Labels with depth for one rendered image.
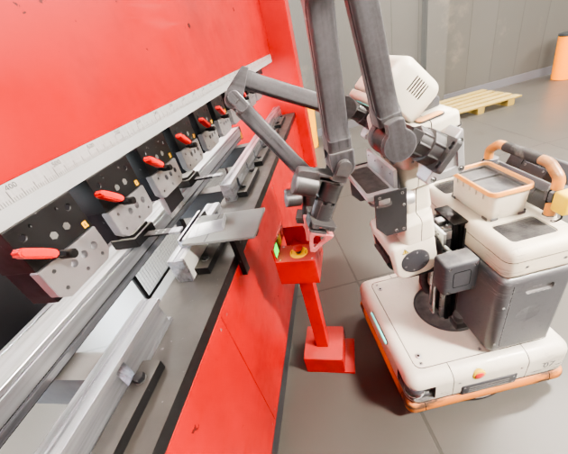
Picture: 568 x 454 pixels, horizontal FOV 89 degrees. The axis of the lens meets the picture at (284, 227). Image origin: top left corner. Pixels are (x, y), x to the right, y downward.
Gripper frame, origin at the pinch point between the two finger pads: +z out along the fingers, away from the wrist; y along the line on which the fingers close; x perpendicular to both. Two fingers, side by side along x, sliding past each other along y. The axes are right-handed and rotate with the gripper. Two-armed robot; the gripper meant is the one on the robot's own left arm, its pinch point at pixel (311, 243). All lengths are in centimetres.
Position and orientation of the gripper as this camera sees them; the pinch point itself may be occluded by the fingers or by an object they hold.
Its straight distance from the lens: 83.4
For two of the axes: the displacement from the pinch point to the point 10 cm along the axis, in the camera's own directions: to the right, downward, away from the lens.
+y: 1.2, 5.2, -8.5
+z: -2.3, 8.4, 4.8
